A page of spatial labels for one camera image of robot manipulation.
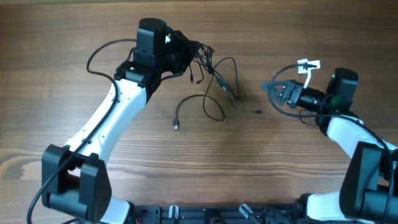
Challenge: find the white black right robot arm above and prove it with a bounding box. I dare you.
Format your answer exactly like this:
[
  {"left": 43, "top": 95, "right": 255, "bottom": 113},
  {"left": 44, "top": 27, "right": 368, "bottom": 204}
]
[{"left": 262, "top": 68, "right": 397, "bottom": 223}]

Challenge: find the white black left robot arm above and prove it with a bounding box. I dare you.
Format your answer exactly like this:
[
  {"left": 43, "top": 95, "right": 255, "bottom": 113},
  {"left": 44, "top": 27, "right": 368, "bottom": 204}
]
[{"left": 35, "top": 18, "right": 201, "bottom": 223}]

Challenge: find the black right camera cable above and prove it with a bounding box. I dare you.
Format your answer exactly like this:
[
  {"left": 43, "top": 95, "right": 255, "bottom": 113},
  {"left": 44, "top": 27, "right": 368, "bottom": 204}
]
[{"left": 267, "top": 63, "right": 396, "bottom": 223}]

